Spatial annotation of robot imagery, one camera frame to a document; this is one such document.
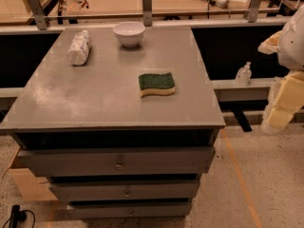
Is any metal railing frame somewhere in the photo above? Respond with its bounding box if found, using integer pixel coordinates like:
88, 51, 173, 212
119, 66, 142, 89
0, 0, 291, 33

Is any top grey drawer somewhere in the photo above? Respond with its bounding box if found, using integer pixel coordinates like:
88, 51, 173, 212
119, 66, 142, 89
18, 146, 215, 177

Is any grey drawer cabinet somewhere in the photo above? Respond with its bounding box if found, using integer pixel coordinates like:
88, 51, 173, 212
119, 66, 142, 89
1, 28, 224, 207

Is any grey drawer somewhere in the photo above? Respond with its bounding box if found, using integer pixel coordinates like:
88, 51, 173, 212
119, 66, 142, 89
18, 146, 215, 177
50, 180, 200, 202
66, 201, 191, 219

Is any cardboard box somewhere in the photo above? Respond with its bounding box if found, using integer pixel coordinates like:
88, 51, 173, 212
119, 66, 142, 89
1, 146, 58, 202

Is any white ceramic bowl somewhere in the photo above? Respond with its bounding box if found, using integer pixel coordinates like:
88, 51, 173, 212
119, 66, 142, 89
113, 22, 145, 48

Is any clear soap dispenser bottle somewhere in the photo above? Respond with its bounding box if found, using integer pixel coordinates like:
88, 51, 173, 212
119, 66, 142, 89
235, 62, 252, 86

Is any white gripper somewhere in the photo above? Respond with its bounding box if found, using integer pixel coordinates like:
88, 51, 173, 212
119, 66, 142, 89
257, 5, 304, 134

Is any black power adapter with cable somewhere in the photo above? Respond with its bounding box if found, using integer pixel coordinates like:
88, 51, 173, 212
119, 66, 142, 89
2, 205, 36, 228

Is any bottom grey drawer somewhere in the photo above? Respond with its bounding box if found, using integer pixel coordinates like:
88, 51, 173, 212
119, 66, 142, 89
66, 201, 191, 219

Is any green and yellow sponge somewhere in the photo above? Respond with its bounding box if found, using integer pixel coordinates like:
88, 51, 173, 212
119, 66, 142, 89
139, 72, 176, 97

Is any middle grey drawer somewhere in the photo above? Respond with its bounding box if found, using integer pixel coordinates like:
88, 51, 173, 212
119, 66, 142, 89
50, 180, 200, 202

